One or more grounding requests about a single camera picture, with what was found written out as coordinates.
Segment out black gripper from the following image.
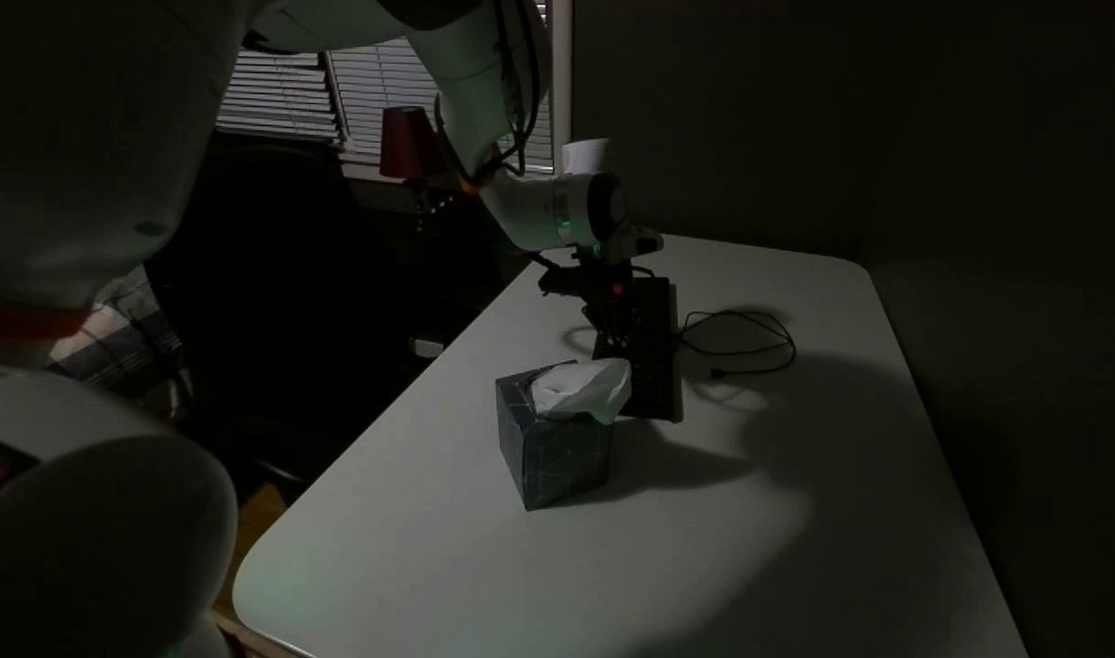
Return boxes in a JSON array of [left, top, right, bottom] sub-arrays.
[[535, 226, 674, 365]]

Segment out blurry grey rounded object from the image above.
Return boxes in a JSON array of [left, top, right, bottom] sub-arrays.
[[0, 363, 245, 658]]

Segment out white tissue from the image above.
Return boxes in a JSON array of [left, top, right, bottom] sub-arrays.
[[528, 355, 636, 426]]

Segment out dark blue tissue box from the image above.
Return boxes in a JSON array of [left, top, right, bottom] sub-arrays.
[[495, 363, 621, 514]]

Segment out red cup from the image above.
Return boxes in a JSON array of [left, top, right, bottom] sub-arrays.
[[376, 101, 439, 183]]

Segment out black usb cable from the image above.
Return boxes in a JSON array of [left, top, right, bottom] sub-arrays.
[[674, 302, 800, 382]]

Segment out white window blinds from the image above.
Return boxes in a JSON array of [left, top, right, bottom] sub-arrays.
[[217, 0, 577, 174]]

